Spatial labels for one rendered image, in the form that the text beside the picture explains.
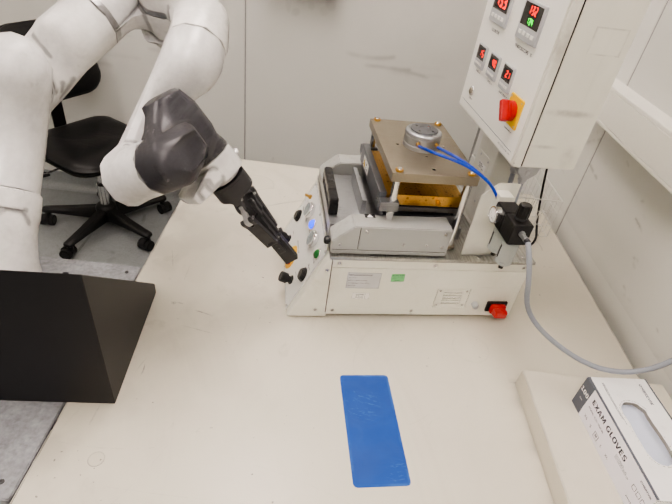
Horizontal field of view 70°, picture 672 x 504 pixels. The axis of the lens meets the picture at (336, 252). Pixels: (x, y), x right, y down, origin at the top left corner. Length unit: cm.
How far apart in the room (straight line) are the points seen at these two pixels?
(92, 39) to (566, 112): 87
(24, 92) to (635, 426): 116
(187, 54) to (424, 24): 164
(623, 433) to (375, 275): 52
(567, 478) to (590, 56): 71
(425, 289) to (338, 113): 158
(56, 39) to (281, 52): 153
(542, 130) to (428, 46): 154
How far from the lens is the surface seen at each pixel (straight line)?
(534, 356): 120
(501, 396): 108
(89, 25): 106
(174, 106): 87
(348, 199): 111
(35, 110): 98
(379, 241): 100
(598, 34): 96
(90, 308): 82
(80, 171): 231
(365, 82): 248
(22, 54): 95
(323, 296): 107
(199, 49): 95
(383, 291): 108
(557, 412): 105
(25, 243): 96
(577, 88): 97
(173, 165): 80
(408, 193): 103
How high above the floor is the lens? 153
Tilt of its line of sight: 37 degrees down
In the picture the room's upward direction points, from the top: 8 degrees clockwise
